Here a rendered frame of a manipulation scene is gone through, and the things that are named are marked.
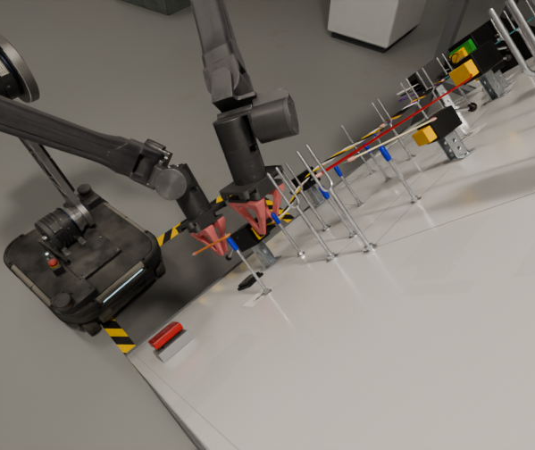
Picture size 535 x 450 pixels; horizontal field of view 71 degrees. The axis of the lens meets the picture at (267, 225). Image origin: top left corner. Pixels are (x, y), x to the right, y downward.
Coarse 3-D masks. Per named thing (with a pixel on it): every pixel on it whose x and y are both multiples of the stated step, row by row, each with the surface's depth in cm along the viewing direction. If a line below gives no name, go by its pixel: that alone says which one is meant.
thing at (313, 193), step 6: (312, 168) 99; (300, 174) 97; (306, 174) 98; (294, 180) 101; (300, 180) 99; (312, 180) 101; (306, 186) 98; (312, 186) 98; (312, 192) 100; (318, 192) 101; (312, 198) 102; (318, 198) 103; (324, 198) 103; (318, 204) 101
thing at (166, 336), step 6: (174, 324) 58; (180, 324) 58; (162, 330) 60; (168, 330) 57; (174, 330) 57; (156, 336) 59; (162, 336) 57; (168, 336) 57; (174, 336) 58; (150, 342) 58; (156, 342) 56; (162, 342) 56; (168, 342) 58; (156, 348) 56
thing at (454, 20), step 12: (456, 0) 108; (468, 0) 108; (516, 0) 142; (456, 12) 109; (456, 24) 111; (444, 36) 115; (444, 48) 117; (444, 84) 124; (468, 84) 122; (480, 84) 119; (432, 96) 131; (420, 120) 137
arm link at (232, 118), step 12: (240, 108) 57; (228, 120) 57; (240, 120) 56; (216, 132) 58; (228, 132) 57; (240, 132) 57; (252, 132) 58; (228, 144) 58; (240, 144) 57; (252, 144) 58
